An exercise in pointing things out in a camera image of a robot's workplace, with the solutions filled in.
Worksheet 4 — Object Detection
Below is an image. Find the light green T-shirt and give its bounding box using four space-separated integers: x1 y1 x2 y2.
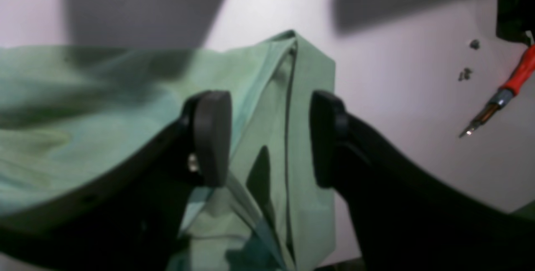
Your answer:
1 31 336 271

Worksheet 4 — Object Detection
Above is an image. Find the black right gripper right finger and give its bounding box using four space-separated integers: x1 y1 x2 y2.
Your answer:
309 90 535 271

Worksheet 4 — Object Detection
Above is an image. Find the red handled screwdriver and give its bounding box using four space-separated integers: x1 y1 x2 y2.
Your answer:
459 45 535 138

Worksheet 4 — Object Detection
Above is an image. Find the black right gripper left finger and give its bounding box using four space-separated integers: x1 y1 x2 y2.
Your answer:
1 91 232 271

